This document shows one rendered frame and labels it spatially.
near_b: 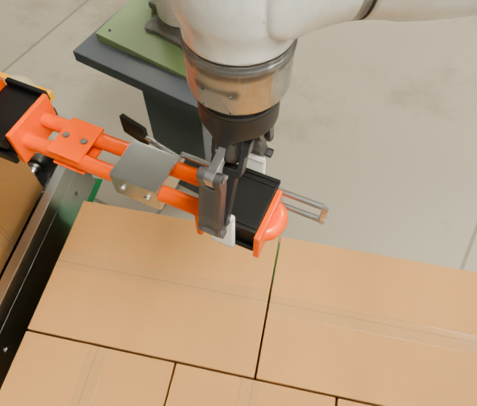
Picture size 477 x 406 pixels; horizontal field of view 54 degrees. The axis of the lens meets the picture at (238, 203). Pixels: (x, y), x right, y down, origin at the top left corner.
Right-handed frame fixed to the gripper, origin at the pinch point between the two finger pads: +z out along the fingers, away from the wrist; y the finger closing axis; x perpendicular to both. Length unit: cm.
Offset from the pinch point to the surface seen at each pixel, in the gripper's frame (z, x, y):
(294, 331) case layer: 70, 12, -9
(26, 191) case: 62, -72, -12
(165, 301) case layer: 70, -22, -2
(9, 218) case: 61, -70, -3
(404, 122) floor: 124, 23, -144
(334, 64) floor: 124, -21, -167
